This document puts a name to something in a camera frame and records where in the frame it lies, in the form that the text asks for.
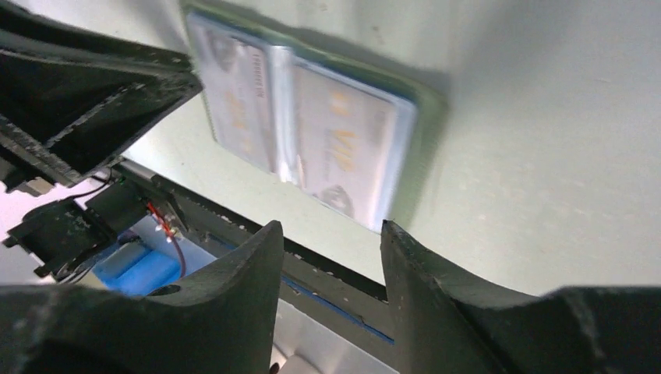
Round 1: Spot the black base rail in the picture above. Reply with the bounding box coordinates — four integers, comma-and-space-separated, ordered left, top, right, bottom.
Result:
116, 162, 394, 364

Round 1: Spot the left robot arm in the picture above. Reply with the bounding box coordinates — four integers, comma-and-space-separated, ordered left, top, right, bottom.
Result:
1, 1, 202, 281

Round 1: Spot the blue plastic bin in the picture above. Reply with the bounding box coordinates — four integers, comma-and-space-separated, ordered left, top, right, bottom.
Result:
92, 228, 216, 295

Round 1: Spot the blue card wallet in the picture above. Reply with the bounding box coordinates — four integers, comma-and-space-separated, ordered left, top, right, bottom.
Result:
181, 1, 446, 231

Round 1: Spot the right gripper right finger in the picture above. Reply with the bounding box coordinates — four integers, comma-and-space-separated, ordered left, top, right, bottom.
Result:
380, 221, 660, 373

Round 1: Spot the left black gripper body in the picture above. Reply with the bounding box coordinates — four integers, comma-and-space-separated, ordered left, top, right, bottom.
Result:
1, 155, 55, 196

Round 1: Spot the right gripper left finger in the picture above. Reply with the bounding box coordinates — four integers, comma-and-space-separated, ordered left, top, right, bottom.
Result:
0, 221, 285, 374

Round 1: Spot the white VIP card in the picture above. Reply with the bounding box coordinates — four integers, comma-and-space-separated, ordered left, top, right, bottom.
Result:
292, 58, 415, 227
186, 12, 276, 173

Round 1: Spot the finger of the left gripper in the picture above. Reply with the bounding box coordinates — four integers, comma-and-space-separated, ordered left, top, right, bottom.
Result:
1, 2, 202, 187

